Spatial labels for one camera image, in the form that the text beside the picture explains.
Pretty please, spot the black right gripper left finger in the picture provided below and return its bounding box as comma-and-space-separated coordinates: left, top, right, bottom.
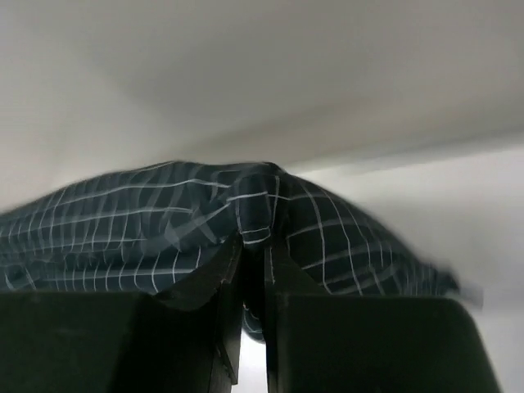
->
1, 235, 242, 393

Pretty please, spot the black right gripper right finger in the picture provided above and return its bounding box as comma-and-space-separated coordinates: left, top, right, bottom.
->
264, 245, 500, 393

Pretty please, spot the dark plaid pillowcase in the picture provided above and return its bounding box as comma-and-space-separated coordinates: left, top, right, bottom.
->
0, 160, 484, 344

